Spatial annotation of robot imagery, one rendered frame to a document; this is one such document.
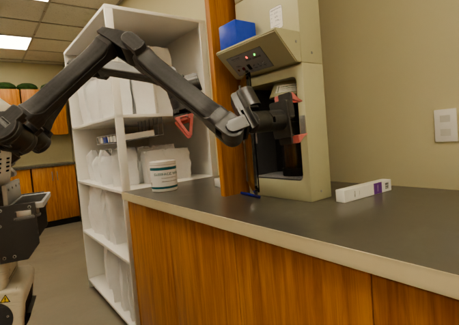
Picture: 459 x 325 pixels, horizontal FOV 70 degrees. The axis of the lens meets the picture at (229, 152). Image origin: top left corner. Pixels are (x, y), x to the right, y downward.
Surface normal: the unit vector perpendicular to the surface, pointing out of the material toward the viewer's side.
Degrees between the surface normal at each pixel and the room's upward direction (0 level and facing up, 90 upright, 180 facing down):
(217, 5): 90
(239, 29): 90
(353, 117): 90
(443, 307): 90
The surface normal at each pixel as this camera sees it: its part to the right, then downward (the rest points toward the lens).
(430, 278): -0.79, 0.10
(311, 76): 0.61, -0.01
